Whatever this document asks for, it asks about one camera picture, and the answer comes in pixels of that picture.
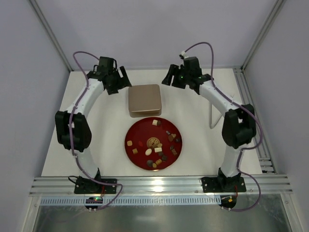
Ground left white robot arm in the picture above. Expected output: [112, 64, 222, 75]
[55, 57, 131, 194]

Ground aluminium frame post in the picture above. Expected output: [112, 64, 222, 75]
[27, 0, 73, 72]

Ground red round tray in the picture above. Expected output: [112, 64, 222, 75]
[124, 117, 183, 171]

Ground gold tin box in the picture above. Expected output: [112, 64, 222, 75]
[129, 110, 162, 118]

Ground caramel barrel chocolate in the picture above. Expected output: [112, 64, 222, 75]
[155, 159, 162, 165]

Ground metal serving tongs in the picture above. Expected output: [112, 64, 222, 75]
[209, 102, 222, 130]

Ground white rectangular chocolate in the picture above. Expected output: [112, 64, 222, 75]
[154, 147, 162, 153]

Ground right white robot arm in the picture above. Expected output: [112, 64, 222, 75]
[125, 57, 256, 192]

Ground white swirl oval chocolate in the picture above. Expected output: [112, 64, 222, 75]
[145, 148, 152, 156]

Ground grey brown round chocolate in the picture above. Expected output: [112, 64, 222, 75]
[147, 160, 153, 167]

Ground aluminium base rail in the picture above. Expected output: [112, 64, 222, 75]
[29, 174, 293, 196]

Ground white square chocolate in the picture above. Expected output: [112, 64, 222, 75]
[152, 120, 158, 126]

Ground white slotted cable duct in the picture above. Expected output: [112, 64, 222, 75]
[40, 195, 221, 206]

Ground gold tin lid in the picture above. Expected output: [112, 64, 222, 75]
[128, 84, 162, 112]

